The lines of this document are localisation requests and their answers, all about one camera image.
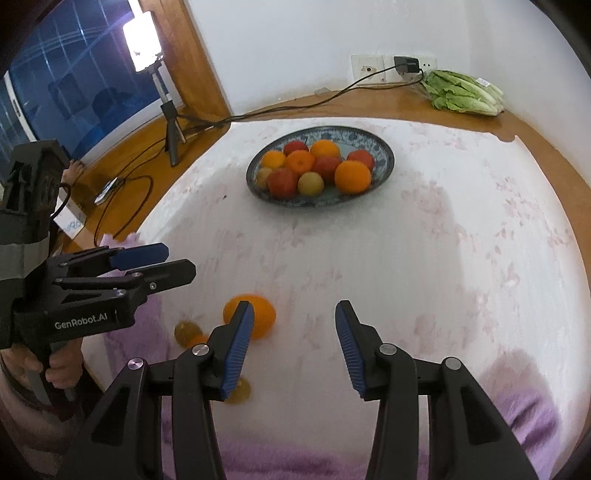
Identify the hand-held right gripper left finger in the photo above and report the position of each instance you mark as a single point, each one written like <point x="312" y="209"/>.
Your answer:
<point x="238" y="350"/>

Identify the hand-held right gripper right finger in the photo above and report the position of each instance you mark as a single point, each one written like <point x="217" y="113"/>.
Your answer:
<point x="348" y="350"/>

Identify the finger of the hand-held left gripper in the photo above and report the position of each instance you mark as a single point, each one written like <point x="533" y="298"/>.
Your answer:
<point x="175" y="272"/>
<point x="138" y="255"/>

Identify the large red apple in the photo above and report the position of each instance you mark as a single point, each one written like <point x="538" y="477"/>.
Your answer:
<point x="282" y="182"/>

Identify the orange tangerine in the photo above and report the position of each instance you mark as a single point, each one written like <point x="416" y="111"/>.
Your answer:
<point x="300" y="162"/>

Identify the dark red apple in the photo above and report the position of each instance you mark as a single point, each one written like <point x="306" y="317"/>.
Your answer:
<point x="325" y="167"/>

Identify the reddish tangerine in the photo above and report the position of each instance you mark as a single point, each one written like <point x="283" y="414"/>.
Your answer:
<point x="360" y="159"/>

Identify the blue patterned porcelain plate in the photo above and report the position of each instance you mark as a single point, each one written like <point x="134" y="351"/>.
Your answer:
<point x="318" y="135"/>

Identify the person's left hand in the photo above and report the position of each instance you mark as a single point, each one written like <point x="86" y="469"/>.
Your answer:
<point x="67" y="364"/>

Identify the small silver device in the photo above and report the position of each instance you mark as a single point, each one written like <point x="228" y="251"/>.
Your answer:
<point x="107" y="190"/>

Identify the small white box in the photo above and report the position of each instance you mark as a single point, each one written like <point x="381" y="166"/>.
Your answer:
<point x="71" y="224"/>

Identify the white floral tablecloth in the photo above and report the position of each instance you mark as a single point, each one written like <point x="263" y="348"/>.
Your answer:
<point x="415" y="277"/>

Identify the purple fuzzy cloth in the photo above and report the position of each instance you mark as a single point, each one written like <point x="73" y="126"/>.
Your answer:
<point x="277" y="461"/>

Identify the small grey tripod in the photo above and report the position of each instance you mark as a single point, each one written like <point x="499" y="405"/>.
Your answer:
<point x="171" y="124"/>

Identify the dark window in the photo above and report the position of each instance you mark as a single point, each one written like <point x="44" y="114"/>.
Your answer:
<point x="69" y="69"/>

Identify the bright led light panel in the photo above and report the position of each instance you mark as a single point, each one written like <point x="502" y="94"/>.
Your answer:
<point x="142" y="41"/>

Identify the napa cabbage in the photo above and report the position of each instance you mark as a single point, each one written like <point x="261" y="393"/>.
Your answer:
<point x="461" y="92"/>

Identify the black power adapter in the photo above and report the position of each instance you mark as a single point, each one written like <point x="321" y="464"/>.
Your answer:
<point x="406" y="64"/>

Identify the white wall socket plate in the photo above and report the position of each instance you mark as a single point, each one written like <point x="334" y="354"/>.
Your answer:
<point x="367" y="69"/>
<point x="427" y="62"/>
<point x="388" y="76"/>

